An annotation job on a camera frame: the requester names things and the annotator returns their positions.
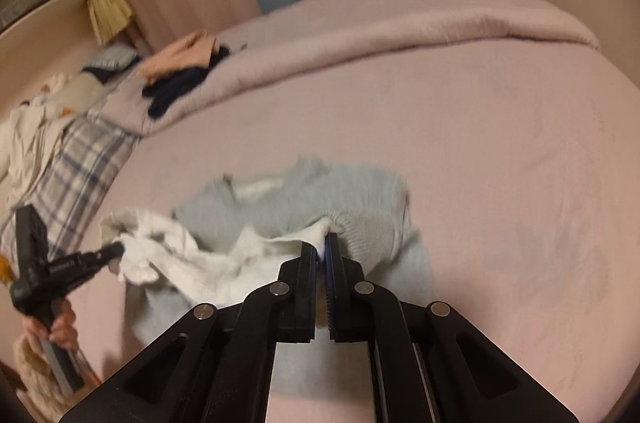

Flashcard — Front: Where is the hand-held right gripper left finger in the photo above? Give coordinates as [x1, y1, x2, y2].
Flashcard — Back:
[59, 241, 319, 423]

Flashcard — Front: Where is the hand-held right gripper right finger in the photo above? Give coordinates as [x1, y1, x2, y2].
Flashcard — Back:
[324, 232, 581, 423]

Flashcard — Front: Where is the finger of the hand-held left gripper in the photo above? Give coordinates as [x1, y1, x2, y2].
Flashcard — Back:
[75, 241, 126, 275]

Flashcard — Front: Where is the light blue sweater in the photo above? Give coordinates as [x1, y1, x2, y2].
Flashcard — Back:
[122, 155, 436, 396]

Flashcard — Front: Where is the white garment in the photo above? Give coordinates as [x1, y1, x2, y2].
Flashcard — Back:
[100, 209, 333, 301]

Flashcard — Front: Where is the person's left forearm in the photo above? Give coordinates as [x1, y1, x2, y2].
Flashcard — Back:
[10, 333, 98, 409]

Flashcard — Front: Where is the person's left hand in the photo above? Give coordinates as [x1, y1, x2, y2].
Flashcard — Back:
[22, 301, 78, 351]

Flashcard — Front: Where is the plaid cloth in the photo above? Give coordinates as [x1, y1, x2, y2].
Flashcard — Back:
[0, 115, 141, 259]

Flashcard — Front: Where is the navy garment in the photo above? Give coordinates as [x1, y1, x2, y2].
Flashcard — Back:
[141, 45, 232, 120]

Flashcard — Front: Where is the blue-grey cloth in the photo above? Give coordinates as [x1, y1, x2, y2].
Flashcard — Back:
[82, 42, 143, 84]

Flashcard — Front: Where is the pink bed sheet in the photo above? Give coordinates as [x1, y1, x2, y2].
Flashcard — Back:
[0, 35, 640, 423]

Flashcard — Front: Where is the peach garment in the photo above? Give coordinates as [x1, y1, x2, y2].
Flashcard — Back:
[136, 29, 221, 84]

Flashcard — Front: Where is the straw woven mat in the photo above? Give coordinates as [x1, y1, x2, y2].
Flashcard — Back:
[87, 0, 134, 46]

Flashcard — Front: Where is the pink blanket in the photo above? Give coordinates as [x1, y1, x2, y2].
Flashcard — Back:
[87, 0, 601, 138]

